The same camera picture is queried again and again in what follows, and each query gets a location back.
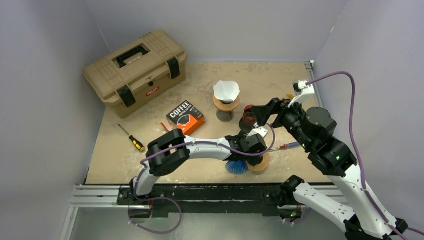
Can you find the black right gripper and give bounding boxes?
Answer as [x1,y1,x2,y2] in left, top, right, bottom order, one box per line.
[251,95,313,150]

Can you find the blue glass dripper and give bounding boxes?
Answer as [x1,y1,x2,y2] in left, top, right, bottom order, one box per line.
[225,160,249,175]

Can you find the dark carafe with red rim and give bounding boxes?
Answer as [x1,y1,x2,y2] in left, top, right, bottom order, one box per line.
[239,104,257,133]

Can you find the wooden dripper ring holder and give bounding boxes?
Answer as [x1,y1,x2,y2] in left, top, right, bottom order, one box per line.
[212,95,241,113]

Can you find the clear glass carafe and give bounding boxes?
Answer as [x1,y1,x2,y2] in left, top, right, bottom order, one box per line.
[216,109,234,122]

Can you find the white paper coffee filter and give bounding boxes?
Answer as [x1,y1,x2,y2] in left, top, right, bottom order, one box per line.
[213,80,240,104]

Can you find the black orange coffee filter box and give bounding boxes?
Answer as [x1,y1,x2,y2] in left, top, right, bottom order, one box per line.
[160,100,206,136]

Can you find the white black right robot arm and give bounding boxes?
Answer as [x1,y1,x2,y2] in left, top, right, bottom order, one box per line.
[251,98,409,240]

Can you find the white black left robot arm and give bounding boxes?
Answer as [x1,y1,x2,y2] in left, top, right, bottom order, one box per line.
[129,127,269,205]

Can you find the yellow black pliers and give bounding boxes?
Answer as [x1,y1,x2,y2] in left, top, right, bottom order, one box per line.
[282,94,294,102]

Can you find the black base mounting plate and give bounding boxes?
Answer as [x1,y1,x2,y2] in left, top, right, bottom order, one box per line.
[116,183,314,218]

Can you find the yellow black screwdriver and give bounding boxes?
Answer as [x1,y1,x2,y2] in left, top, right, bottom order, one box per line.
[118,124,145,152]

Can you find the tan plastic toolbox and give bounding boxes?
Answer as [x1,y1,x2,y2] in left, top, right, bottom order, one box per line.
[82,30,188,119]

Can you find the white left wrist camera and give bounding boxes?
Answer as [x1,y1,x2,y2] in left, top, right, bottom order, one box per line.
[247,126,269,139]

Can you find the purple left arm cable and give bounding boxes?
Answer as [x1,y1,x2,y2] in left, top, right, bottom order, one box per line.
[132,124,277,200]

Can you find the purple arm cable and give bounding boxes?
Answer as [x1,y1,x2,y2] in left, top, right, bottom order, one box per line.
[306,71,424,240]
[132,124,277,200]

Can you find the red handled screwdriver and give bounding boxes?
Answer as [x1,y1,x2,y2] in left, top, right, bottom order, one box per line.
[269,142,300,152]

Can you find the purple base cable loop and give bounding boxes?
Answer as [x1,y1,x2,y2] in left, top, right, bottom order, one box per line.
[127,197,184,235]

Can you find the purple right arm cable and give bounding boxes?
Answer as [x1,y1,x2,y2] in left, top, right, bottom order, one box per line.
[306,71,424,240]

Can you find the aluminium frame rail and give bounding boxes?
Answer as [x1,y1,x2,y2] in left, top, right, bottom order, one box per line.
[59,185,349,240]

